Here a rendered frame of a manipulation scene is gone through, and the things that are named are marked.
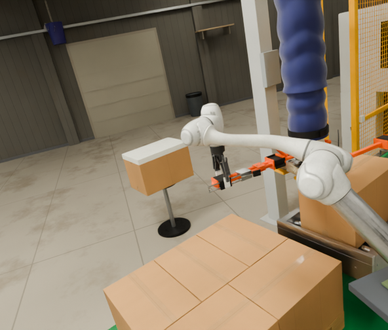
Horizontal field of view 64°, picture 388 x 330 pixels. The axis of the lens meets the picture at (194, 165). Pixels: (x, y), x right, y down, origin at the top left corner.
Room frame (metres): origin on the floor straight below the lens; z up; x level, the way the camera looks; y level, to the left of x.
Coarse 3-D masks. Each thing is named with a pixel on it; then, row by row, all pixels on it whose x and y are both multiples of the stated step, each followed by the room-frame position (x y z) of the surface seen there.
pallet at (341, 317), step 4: (340, 316) 1.52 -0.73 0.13; (336, 320) 1.49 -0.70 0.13; (340, 320) 1.52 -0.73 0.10; (332, 324) 1.47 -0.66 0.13; (336, 324) 1.49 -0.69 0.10; (340, 324) 1.52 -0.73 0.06; (344, 324) 1.54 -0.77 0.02; (328, 328) 1.45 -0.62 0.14; (332, 328) 1.47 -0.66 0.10; (336, 328) 1.49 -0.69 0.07; (340, 328) 1.52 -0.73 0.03
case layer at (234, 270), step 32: (224, 224) 2.23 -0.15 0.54; (160, 256) 1.98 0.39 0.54; (192, 256) 1.90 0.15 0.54; (224, 256) 1.82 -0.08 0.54; (256, 256) 1.75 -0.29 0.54; (288, 256) 1.69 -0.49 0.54; (320, 256) 1.62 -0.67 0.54; (128, 288) 1.70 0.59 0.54; (160, 288) 1.64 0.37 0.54; (192, 288) 1.58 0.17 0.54; (224, 288) 1.52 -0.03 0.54; (256, 288) 1.47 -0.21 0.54; (288, 288) 1.42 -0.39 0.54; (320, 288) 1.42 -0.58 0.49; (128, 320) 1.43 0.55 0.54; (160, 320) 1.38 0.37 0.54; (192, 320) 1.33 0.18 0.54; (224, 320) 1.29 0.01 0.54; (256, 320) 1.25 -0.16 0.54; (288, 320) 1.26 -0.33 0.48; (320, 320) 1.41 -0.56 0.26
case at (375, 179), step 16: (368, 160) 2.01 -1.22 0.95; (384, 160) 1.96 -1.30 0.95; (352, 176) 1.83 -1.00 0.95; (368, 176) 1.79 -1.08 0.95; (384, 176) 1.80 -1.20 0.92; (368, 192) 1.69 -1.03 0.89; (384, 192) 1.80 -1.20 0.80; (304, 208) 1.90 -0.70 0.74; (320, 208) 1.79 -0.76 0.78; (384, 208) 1.80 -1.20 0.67; (304, 224) 1.91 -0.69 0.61; (320, 224) 1.80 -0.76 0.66; (336, 224) 1.70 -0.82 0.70; (336, 240) 1.71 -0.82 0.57; (352, 240) 1.62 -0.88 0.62
